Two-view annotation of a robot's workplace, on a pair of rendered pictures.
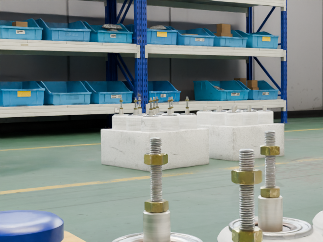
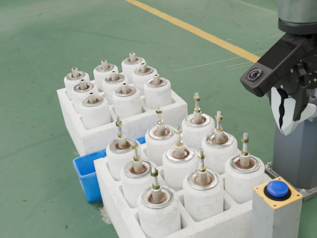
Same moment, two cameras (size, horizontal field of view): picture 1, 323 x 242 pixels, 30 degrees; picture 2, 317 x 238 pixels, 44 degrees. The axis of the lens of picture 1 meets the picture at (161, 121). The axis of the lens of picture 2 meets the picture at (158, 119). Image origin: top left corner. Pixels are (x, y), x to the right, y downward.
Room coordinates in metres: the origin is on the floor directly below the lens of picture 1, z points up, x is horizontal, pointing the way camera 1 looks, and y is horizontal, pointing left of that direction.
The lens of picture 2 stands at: (0.36, 0.67, 0.87)
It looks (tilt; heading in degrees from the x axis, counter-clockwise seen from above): 32 degrees down; 279
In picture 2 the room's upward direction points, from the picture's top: 6 degrees counter-clockwise
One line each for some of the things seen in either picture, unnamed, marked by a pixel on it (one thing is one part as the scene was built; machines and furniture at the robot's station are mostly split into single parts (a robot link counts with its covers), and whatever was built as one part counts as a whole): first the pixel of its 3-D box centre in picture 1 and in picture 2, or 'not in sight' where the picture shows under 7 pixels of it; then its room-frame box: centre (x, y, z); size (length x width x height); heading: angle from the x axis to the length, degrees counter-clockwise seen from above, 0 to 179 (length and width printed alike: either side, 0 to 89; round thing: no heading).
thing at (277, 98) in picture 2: not in sight; (288, 106); (0.22, 0.03, 0.50); 0.06 x 0.03 x 0.09; 30
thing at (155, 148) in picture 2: not in sight; (164, 157); (0.50, -0.26, 0.16); 0.10 x 0.10 x 0.18
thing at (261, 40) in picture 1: (251, 40); not in sight; (6.53, -0.98, 0.89); 0.50 x 0.38 x 0.21; 32
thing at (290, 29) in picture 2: not in sight; (302, 54); (0.21, 0.04, 0.60); 0.09 x 0.08 x 0.12; 30
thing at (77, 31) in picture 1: (60, 31); not in sight; (5.31, 0.87, 0.89); 0.50 x 0.38 x 0.21; 32
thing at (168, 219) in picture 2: not in sight; (161, 225); (0.48, 0.00, 0.16); 0.10 x 0.10 x 0.18
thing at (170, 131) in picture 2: not in sight; (161, 132); (0.50, -0.26, 0.25); 0.08 x 0.08 x 0.01
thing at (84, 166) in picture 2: not in sight; (122, 167); (0.65, -0.34, 0.06); 0.30 x 0.11 x 0.12; 29
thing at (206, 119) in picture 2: not in sight; (197, 120); (0.39, -0.32, 0.25); 0.08 x 0.08 x 0.01
